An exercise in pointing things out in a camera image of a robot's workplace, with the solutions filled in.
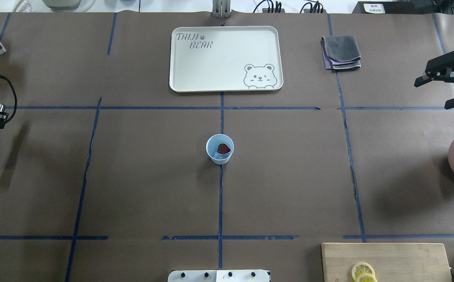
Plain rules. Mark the red strawberry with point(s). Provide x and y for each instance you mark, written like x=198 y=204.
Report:
x=223 y=148

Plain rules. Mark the ice cube in cup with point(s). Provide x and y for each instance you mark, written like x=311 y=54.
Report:
x=219 y=156

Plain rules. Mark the light blue cup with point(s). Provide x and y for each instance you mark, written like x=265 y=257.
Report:
x=212 y=144

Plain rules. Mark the grey purple folded cloth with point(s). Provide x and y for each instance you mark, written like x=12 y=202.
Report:
x=340 y=53

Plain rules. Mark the wooden cutting board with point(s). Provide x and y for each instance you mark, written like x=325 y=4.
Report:
x=392 y=262

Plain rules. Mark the yellow lemon slices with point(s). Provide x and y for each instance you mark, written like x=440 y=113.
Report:
x=363 y=272

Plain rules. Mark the cream bear tray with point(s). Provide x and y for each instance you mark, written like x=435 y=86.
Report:
x=225 y=59

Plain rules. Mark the aluminium frame post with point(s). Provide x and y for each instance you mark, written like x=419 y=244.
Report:
x=221 y=9

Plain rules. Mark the white pedestal column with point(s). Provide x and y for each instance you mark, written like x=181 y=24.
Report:
x=220 y=275

